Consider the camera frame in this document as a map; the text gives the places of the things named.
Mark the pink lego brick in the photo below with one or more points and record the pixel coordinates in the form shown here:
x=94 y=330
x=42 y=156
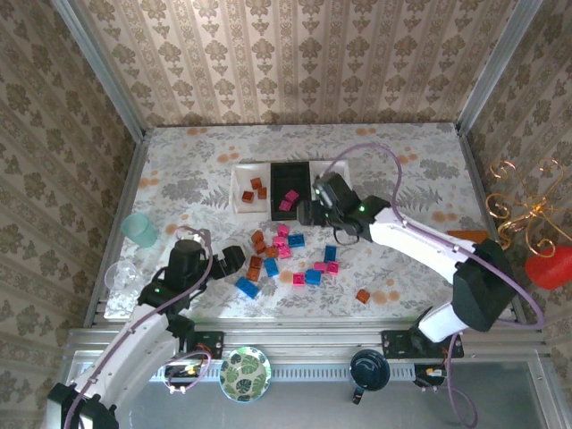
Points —
x=284 y=252
x=285 y=205
x=291 y=195
x=320 y=266
x=283 y=230
x=333 y=267
x=298 y=279
x=279 y=241

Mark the orange lego brick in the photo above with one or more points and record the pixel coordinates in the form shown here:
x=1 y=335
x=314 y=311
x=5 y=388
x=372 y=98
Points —
x=256 y=183
x=255 y=262
x=257 y=237
x=252 y=274
x=271 y=251
x=260 y=247
x=247 y=196
x=363 y=296
x=262 y=193

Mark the long blue lego brick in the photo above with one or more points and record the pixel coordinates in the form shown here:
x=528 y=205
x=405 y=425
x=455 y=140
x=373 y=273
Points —
x=247 y=286

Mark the black plastic bin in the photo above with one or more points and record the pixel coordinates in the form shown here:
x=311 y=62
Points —
x=281 y=179

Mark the white plastic bin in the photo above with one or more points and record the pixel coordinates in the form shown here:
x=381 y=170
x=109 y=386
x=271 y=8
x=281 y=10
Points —
x=342 y=166
x=241 y=174

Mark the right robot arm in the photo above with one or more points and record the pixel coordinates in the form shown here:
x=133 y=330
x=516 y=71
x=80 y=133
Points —
x=420 y=241

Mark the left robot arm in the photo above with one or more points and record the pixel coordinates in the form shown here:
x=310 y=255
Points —
x=129 y=344

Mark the teal plastic cup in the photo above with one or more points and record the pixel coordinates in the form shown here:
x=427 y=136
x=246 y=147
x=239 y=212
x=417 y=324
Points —
x=138 y=230

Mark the clear glass cup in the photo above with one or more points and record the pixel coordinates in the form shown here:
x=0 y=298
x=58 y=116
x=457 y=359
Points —
x=121 y=277

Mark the orange flat board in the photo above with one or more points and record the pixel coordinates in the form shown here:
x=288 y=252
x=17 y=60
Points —
x=467 y=235

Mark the leaf pattern plate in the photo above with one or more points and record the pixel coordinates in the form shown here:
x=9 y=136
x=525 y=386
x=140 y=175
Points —
x=245 y=374

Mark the black electronics box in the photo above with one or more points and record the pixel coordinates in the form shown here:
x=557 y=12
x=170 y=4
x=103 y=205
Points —
x=179 y=371

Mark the dark blue mug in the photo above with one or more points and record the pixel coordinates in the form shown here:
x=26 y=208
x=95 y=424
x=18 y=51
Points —
x=369 y=370

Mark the grey metal lower shelf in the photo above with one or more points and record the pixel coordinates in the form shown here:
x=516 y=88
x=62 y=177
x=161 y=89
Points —
x=313 y=411

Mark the red heart decoration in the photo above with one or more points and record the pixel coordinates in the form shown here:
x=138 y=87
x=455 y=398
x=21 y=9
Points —
x=549 y=270

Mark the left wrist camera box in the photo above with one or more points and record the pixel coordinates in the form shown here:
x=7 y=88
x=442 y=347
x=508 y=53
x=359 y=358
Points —
x=202 y=236

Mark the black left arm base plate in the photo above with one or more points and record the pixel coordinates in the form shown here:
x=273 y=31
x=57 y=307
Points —
x=214 y=344

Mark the aluminium table edge rail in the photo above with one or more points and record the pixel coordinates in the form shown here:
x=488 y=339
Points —
x=304 y=339

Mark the aluminium side rail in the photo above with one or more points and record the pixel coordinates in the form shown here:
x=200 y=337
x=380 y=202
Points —
x=132 y=179
x=474 y=179

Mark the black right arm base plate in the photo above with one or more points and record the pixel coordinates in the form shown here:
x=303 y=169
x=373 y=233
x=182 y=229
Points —
x=393 y=344

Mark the aluminium frame post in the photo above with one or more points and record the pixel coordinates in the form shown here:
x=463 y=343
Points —
x=103 y=71
x=495 y=67

